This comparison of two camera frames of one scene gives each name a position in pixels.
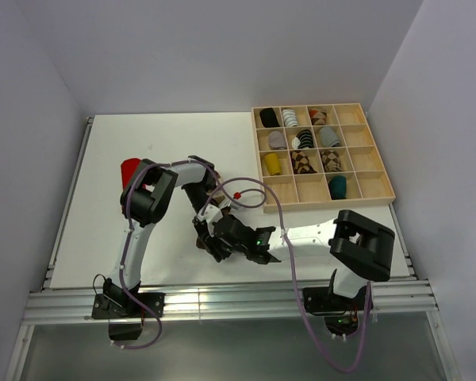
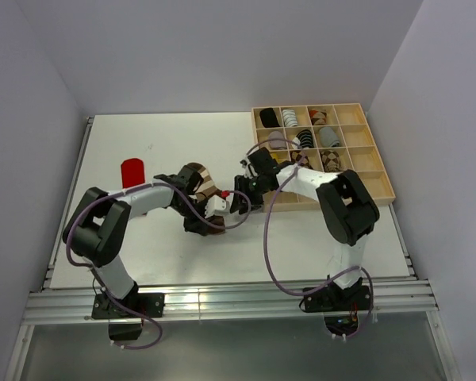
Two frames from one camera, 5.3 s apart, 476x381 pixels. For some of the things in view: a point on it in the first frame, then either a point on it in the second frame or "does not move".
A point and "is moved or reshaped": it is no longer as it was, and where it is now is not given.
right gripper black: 213,248 → 240,182
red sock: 128,167 does not move
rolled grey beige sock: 276,140 does not move
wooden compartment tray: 317,156 does not move
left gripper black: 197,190 → 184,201
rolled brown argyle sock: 301,163 does not move
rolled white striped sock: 290,118 does not move
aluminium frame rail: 237,304 does not move
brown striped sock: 216,201 is moved or reshaped
